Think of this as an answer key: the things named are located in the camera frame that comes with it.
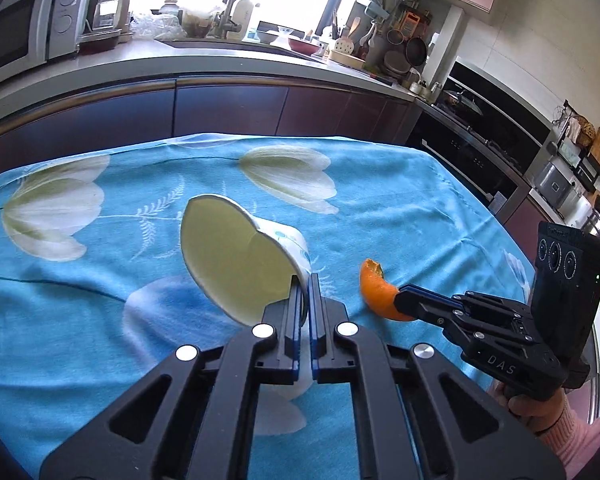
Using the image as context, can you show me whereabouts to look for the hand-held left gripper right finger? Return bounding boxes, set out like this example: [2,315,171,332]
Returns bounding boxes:
[307,272,567,480]

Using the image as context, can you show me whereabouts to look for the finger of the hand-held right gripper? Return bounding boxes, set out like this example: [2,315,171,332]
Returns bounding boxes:
[393,287,483,356]
[400,283,532,332]

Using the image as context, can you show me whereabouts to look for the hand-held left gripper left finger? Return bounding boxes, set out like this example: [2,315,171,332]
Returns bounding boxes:
[39,275,308,480]

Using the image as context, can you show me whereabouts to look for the orange peel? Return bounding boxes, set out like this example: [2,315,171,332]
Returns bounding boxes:
[360,258,416,322]

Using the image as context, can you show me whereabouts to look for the crushed blue-dotted paper cup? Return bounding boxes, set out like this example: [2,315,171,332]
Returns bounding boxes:
[180,194,313,401]

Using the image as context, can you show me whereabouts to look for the person's right hand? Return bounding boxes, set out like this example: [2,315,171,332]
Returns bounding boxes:
[495,380,568,436]

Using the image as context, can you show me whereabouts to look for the black built-in oven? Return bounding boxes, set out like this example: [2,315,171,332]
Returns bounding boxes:
[405,60,553,206]

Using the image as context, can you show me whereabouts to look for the blue floral blanket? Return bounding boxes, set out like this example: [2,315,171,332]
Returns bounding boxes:
[0,132,538,480]

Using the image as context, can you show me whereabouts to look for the black wok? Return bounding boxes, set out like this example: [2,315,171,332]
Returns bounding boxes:
[437,87,483,113]

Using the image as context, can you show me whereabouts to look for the grey plate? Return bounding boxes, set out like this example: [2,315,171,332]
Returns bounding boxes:
[382,50,411,74]

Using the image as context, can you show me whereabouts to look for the black frying pan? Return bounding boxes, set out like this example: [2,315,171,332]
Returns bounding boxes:
[405,37,428,67]

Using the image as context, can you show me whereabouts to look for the cream round container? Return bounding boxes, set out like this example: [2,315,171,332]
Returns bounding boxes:
[328,49,367,66]

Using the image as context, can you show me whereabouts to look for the white slotted spatula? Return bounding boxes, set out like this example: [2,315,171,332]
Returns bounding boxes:
[337,17,363,56]

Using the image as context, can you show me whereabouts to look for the red bowl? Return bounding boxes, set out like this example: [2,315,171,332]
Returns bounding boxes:
[287,36,323,56]

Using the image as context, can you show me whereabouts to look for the kitchen counter with purple cabinets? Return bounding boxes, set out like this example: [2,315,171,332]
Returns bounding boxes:
[0,35,426,196]

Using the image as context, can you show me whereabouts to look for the kitchen sink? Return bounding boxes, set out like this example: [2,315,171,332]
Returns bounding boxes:
[155,37,321,61]

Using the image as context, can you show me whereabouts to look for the white soap bottle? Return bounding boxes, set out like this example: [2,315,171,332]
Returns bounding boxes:
[227,0,255,41]

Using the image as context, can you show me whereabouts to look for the clear food container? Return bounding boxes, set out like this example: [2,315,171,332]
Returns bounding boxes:
[180,7,216,38]

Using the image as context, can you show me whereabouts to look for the clear plastic bag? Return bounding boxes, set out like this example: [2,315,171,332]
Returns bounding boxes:
[130,10,186,39]

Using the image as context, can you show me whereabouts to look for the dark bowl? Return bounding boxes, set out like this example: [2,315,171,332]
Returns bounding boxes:
[77,30,123,54]

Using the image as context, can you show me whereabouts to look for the glass electric kettle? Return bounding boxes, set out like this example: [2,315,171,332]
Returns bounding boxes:
[92,0,136,36]

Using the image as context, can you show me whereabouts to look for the white microwave oven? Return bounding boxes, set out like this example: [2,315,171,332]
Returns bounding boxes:
[0,0,93,81]

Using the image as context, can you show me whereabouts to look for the wall rack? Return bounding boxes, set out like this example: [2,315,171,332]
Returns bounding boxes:
[357,0,393,16]

